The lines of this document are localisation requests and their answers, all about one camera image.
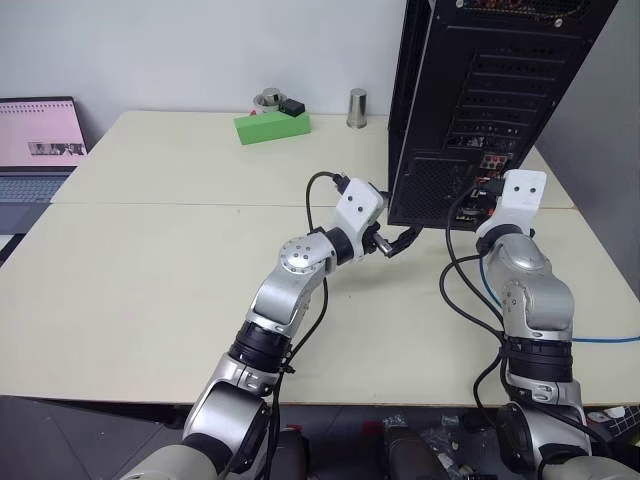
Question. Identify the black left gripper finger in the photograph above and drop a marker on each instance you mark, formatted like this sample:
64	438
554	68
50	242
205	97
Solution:
402	241

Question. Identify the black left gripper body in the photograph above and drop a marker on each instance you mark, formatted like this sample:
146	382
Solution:
376	241

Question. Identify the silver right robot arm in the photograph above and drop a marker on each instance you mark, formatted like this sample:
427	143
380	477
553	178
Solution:
535	295

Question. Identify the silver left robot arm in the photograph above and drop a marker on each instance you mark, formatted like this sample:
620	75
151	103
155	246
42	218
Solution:
295	290

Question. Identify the black computer tower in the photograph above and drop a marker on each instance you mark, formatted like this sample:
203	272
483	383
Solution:
480	100

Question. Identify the silver metal cup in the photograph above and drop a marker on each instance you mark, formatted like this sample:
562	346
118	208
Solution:
357	109

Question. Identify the green rectangular box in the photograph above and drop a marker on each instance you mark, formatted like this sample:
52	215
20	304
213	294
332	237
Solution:
272	129

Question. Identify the small black box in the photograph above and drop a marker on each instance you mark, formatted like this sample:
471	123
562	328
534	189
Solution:
292	107

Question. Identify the dark rounded shape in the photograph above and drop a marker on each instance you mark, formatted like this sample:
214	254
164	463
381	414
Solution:
292	455
407	457

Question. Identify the black grid cutting mat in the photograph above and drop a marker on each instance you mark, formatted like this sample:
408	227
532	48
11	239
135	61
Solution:
620	425

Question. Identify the grey laptop with pink screen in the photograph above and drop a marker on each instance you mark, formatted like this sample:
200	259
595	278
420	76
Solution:
37	145

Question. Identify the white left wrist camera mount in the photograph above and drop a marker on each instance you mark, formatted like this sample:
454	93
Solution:
357	207

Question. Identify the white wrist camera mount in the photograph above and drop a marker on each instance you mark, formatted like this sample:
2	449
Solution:
520	200
357	207

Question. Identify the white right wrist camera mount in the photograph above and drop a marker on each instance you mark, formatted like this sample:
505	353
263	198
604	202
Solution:
520	200

